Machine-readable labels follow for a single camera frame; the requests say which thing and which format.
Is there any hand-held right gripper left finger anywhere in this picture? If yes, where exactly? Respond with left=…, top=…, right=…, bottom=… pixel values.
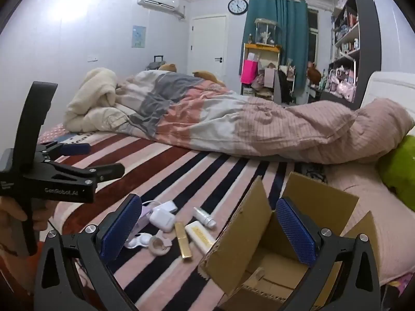
left=33, top=193, right=143, bottom=311

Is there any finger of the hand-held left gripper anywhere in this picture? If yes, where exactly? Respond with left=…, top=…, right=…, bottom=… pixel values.
left=42, top=160, right=125, bottom=185
left=37, top=142, right=91, bottom=161

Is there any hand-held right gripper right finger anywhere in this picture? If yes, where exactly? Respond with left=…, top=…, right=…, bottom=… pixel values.
left=275, top=197, right=381, bottom=311

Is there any cardboard box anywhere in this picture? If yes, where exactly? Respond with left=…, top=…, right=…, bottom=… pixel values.
left=198, top=172, right=383, bottom=311

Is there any white rectangular cosmetic case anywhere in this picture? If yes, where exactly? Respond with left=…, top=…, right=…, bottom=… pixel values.
left=185, top=221, right=216, bottom=255

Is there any person's left forearm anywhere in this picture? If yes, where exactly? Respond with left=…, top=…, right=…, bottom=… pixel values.
left=0, top=233, right=38, bottom=302

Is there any person's left hand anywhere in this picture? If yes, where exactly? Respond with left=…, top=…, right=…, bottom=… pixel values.
left=0, top=196, right=59, bottom=234

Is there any white plastic clip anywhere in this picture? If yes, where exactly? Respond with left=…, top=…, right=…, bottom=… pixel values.
left=125, top=233, right=152, bottom=250

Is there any lilac plastic case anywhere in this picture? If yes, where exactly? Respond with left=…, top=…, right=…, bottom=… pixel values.
left=136, top=203, right=154, bottom=234

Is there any clear tape roll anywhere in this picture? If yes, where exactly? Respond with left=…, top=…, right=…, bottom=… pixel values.
left=148, top=235, right=172, bottom=256

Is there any white earbuds case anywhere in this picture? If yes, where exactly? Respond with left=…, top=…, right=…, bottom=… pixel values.
left=149, top=208, right=176, bottom=233

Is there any white power adapter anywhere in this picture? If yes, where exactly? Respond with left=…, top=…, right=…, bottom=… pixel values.
left=152, top=200, right=178, bottom=214

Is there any cream fleece blanket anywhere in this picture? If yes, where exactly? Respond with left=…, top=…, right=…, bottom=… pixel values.
left=63, top=67, right=143, bottom=133

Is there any gold lipstick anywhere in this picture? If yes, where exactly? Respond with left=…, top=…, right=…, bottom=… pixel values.
left=174, top=222, right=193, bottom=261

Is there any small white bottle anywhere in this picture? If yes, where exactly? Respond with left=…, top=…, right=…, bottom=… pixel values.
left=193, top=207, right=217, bottom=229

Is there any striped blanket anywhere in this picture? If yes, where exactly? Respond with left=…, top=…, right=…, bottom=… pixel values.
left=36, top=121, right=325, bottom=311

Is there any pale pink bed sheet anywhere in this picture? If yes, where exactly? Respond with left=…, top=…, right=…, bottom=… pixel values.
left=324, top=162, right=415, bottom=286

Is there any pink grey patchwork duvet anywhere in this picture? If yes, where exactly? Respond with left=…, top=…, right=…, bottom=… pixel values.
left=115, top=69, right=415, bottom=166

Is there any dark suitcase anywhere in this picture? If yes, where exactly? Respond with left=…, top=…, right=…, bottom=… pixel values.
left=145, top=55, right=166, bottom=71

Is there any green plush pillow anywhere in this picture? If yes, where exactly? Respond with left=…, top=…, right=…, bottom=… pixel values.
left=376, top=134, right=415, bottom=213

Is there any black hanging garment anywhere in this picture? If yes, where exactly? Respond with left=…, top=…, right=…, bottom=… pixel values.
left=277, top=68, right=297, bottom=104

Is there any white door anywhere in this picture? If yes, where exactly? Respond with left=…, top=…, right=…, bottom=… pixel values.
left=191, top=16, right=226, bottom=83

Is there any reddish brown plush toy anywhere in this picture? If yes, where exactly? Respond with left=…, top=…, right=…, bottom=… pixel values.
left=307, top=61, right=323, bottom=83

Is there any pink gift bag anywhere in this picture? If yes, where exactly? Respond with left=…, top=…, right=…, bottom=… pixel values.
left=240, top=59, right=258, bottom=85

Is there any white headboard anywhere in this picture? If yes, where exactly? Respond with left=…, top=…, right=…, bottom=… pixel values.
left=360, top=71, right=415, bottom=130

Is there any white rack with yellow top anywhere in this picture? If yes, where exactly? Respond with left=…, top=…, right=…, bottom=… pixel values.
left=240, top=43, right=282, bottom=102

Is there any window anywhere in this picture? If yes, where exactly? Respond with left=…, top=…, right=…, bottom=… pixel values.
left=306, top=6, right=320, bottom=59

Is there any glass display case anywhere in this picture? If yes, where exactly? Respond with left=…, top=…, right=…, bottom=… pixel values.
left=254, top=19, right=280, bottom=46

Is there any teal curtain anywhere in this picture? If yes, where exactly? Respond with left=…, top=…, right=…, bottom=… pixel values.
left=241, top=0, right=309, bottom=104

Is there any dark bookshelf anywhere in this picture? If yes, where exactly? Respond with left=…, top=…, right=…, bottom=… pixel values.
left=326, top=0, right=381, bottom=111

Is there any blue wall poster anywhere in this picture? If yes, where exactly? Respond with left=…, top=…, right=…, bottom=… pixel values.
left=132, top=25, right=146, bottom=48

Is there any black wall clock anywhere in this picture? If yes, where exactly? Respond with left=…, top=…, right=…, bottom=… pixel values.
left=227, top=0, right=249, bottom=15

